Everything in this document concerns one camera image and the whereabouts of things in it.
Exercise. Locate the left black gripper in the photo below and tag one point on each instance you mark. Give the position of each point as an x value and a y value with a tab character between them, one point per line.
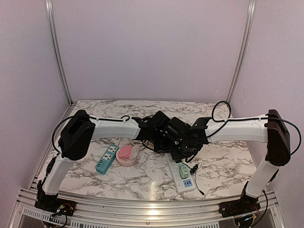
166	149

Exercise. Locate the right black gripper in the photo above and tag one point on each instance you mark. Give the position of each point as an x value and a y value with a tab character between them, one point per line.
175	156

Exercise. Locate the green usb adapter plug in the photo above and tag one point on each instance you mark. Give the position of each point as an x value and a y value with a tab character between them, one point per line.
184	172

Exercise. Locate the pink adapter plug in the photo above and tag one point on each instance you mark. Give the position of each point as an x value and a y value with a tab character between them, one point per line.
125	152

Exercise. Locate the long white power strip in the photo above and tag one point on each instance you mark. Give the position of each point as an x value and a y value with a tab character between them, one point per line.
182	186

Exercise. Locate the round pink socket base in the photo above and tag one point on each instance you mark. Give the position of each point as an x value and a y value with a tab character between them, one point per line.
126	162

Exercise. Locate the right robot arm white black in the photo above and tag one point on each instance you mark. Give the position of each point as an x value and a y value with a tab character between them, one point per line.
268	128

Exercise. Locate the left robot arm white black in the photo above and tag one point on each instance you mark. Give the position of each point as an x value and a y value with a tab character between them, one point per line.
78	132

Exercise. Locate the teal power strip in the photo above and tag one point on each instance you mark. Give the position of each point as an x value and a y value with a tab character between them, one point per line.
107	159

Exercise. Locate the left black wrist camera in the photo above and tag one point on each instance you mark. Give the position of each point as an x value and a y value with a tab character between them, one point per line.
158	122

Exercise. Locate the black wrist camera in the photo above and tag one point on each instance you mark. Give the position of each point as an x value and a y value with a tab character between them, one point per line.
158	122
177	129

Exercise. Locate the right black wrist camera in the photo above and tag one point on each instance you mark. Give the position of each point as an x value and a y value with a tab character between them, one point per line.
177	129

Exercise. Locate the front aluminium rail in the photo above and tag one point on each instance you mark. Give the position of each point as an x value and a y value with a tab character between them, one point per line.
93	212

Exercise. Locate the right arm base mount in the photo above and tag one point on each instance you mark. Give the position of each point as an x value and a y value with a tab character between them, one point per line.
238	207

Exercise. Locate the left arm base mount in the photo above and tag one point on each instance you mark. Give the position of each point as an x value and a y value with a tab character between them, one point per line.
56	205

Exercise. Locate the right aluminium frame post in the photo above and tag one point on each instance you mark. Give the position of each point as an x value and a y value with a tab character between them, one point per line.
243	49

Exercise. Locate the aluminium frame post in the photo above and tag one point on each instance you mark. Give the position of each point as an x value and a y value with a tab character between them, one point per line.
243	49
55	44

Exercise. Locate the left aluminium frame post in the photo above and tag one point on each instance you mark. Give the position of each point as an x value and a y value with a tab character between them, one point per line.
55	44

